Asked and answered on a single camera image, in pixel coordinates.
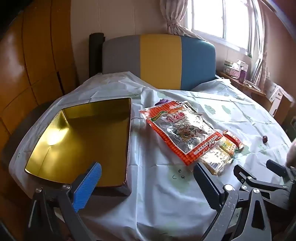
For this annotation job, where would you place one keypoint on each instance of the person's right hand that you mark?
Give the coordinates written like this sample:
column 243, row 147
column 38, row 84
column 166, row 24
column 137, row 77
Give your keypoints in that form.
column 292, row 151

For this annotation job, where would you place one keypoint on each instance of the purple box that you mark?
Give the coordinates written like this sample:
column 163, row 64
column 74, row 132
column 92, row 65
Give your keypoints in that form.
column 242, row 76

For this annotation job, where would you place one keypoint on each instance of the yellow green cracker packet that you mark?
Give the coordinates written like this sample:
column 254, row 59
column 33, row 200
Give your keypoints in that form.
column 217, row 157

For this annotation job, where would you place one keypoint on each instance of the white green-cloud tablecloth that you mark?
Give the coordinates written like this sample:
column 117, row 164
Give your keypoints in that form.
column 161, row 197

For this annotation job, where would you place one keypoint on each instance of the pink floral tissue box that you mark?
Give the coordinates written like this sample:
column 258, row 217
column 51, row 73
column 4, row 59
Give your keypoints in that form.
column 232, row 72

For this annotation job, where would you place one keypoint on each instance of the small red snack packet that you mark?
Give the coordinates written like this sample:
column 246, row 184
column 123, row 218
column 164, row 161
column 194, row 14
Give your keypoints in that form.
column 232, row 138

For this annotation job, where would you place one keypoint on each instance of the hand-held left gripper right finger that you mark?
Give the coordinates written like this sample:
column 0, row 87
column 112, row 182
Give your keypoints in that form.
column 208, row 185

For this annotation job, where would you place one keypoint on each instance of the brown wooden cabinet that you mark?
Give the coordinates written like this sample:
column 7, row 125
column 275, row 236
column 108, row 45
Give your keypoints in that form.
column 285, row 110

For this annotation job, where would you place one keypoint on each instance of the purple snack packet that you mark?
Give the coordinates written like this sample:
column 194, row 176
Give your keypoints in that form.
column 163, row 102

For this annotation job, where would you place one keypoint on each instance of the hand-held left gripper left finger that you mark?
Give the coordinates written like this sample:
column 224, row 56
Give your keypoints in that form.
column 87, row 185

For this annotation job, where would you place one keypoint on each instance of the white carton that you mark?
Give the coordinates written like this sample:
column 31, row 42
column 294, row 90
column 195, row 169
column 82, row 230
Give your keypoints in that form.
column 276, row 92

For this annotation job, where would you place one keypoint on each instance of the green white box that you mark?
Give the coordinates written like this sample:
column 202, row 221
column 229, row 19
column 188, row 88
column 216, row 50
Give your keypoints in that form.
column 229, row 63

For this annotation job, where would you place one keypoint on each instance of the tied floral curtain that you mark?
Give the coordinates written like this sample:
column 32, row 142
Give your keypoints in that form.
column 173, row 14

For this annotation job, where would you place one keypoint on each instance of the gold tin box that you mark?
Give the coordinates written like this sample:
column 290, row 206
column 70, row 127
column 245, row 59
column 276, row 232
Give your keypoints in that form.
column 81, row 139

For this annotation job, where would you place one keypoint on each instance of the window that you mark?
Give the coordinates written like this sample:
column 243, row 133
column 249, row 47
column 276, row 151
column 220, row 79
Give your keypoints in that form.
column 208, row 18

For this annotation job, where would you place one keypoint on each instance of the large red silver snack bag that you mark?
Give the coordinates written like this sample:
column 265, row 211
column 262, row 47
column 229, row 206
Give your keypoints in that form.
column 180, row 132

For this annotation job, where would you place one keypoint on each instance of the red date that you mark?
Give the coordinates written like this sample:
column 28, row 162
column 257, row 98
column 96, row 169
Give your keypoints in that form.
column 265, row 139

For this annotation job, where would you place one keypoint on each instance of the white small box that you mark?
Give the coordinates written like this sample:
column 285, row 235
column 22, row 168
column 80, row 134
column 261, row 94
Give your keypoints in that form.
column 242, row 65

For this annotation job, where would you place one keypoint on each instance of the grey yellow blue headboard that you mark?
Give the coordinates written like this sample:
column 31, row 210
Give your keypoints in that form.
column 159, row 58

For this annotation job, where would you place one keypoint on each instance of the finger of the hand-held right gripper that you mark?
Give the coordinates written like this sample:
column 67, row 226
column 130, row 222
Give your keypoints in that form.
column 245, row 177
column 276, row 168

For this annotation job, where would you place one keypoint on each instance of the wooden bedside table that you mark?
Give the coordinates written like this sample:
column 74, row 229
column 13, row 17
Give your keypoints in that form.
column 254, row 89

